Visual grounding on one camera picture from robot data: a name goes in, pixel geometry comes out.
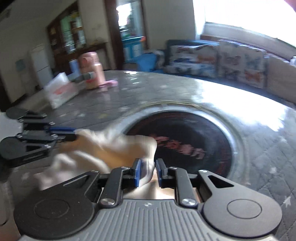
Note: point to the round black cooktop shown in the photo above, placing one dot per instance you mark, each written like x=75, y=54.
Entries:
x=196, y=129

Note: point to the blue plastic shelf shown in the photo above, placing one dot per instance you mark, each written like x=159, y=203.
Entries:
x=131, y=47

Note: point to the dark blue sofa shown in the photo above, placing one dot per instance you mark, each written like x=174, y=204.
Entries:
x=180, y=42

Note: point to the small pink cloth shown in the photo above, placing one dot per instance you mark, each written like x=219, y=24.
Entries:
x=108, y=83

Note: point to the dark wooden cabinet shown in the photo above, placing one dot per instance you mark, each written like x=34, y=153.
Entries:
x=57, y=34

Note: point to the bright window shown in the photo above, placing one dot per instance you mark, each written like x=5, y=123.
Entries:
x=242, y=14

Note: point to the white tissue box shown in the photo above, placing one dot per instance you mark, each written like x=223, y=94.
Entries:
x=60, y=92

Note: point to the cream garment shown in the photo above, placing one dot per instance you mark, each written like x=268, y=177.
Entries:
x=104, y=148

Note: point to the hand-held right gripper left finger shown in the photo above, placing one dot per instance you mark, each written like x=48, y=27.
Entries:
x=138, y=173

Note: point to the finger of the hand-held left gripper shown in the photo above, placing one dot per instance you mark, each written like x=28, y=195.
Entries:
x=62, y=130
x=46, y=138

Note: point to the dark wooden door frame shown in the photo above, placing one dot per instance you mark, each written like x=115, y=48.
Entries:
x=113, y=34

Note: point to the white refrigerator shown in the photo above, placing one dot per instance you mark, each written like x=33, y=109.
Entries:
x=41, y=67

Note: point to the butterfly print cushion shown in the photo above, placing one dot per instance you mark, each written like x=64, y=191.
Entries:
x=192, y=61
x=242, y=64

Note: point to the plain white cushion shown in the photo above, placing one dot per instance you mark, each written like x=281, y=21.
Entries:
x=282, y=78

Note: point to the blue chair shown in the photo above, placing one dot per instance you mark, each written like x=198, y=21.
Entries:
x=148, y=61

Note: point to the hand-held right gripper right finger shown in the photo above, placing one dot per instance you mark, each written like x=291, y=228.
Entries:
x=160, y=170

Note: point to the pink cartoon water bottle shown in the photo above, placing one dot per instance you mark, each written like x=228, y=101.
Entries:
x=91, y=67

